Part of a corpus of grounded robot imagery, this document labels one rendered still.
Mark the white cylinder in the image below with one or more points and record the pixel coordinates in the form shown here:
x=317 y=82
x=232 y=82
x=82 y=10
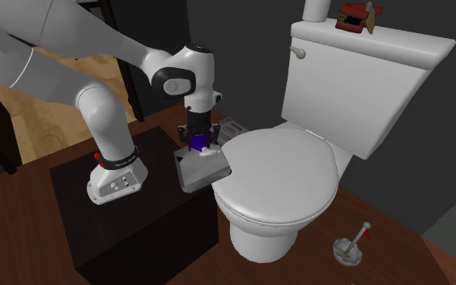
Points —
x=316 y=10

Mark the purple and white toy figure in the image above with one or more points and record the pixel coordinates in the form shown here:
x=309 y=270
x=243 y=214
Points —
x=199 y=141

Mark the red and gold box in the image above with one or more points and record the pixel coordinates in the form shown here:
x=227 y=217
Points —
x=354 y=19

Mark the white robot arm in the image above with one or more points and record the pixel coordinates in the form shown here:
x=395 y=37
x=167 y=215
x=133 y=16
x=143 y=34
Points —
x=101 y=118

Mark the grey open box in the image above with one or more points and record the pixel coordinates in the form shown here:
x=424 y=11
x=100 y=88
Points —
x=200 y=171

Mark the grey box with red stripes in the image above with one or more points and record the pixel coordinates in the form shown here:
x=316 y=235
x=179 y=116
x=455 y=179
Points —
x=231 y=128

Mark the white toilet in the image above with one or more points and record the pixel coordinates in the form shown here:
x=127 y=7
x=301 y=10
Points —
x=283 y=173

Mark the grey toilet brush with holder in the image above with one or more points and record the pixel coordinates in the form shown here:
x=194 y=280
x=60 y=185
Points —
x=348 y=250

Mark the black robot stand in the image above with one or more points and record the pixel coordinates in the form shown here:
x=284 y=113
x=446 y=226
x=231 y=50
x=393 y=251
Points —
x=132 y=229

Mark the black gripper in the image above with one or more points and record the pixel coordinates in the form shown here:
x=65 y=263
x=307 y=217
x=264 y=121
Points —
x=199 y=119

